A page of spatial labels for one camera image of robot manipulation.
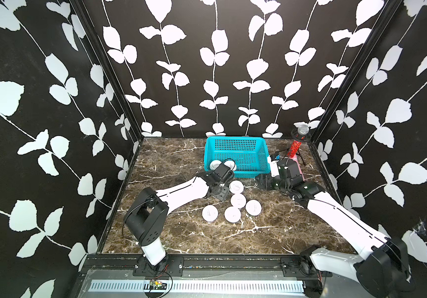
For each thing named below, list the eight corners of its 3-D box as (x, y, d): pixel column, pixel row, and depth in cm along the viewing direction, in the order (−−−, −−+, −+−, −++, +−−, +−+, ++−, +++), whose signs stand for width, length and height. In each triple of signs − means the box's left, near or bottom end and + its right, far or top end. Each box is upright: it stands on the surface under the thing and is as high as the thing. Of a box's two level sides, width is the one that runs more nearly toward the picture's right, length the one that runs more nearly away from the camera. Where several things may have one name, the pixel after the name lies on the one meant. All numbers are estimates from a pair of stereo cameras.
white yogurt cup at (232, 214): (224, 225, 87) (225, 220, 82) (224, 211, 91) (224, 206, 86) (240, 225, 87) (241, 220, 82) (239, 212, 91) (240, 206, 86)
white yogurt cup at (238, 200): (230, 211, 92) (231, 205, 86) (230, 199, 96) (231, 193, 90) (244, 211, 92) (246, 205, 86) (243, 199, 96) (245, 193, 90)
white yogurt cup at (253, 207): (245, 218, 89) (247, 212, 84) (244, 205, 94) (246, 199, 88) (259, 218, 89) (262, 213, 84) (257, 205, 94) (260, 199, 88)
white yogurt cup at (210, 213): (202, 223, 88) (201, 218, 82) (203, 211, 91) (202, 205, 86) (218, 223, 88) (218, 218, 82) (218, 211, 91) (218, 205, 86)
